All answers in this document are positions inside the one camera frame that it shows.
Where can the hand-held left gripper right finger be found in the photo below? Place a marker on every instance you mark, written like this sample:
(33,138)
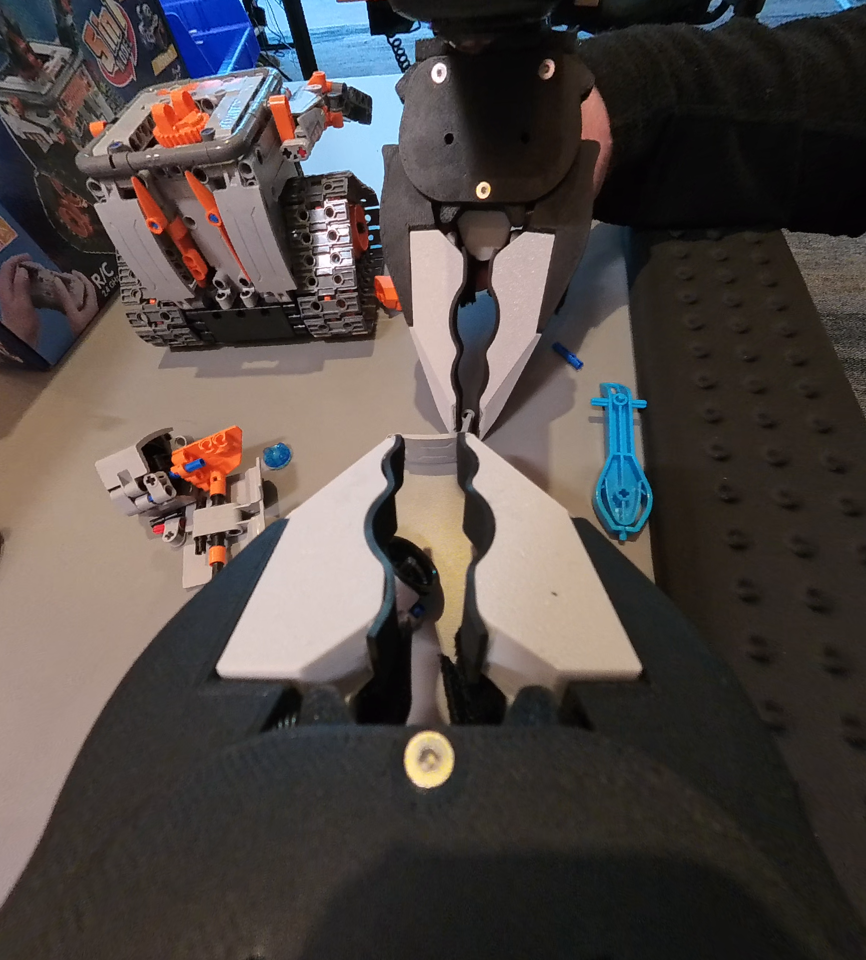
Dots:
(553,593)

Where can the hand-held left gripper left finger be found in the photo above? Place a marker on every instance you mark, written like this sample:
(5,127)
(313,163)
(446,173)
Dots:
(305,600)

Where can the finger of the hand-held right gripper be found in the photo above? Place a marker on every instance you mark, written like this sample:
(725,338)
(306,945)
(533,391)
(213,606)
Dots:
(433,285)
(538,285)

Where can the grey bracket brick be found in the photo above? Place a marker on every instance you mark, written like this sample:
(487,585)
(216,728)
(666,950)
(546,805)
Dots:
(436,453)

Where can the person's right hand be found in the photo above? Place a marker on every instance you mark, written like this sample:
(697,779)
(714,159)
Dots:
(600,143)

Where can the orange wedge brick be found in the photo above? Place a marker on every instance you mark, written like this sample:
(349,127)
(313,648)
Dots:
(389,294)

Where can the blue connector pin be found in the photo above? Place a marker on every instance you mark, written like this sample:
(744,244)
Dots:
(565,356)

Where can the light blue paddle piece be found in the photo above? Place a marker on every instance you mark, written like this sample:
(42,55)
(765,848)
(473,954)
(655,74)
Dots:
(621,480)

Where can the blue transparent round stud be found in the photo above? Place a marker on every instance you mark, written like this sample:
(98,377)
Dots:
(275,455)

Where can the small grey orange brick assembly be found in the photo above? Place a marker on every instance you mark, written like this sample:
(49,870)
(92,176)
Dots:
(200,458)

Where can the black dimpled foam mat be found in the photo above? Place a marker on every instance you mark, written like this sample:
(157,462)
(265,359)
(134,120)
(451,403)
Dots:
(763,525)

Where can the large grey tracked brick vehicle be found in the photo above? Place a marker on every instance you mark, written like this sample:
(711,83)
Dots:
(193,225)

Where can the blue storage bin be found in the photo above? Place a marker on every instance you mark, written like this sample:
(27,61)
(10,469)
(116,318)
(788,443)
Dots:
(208,30)

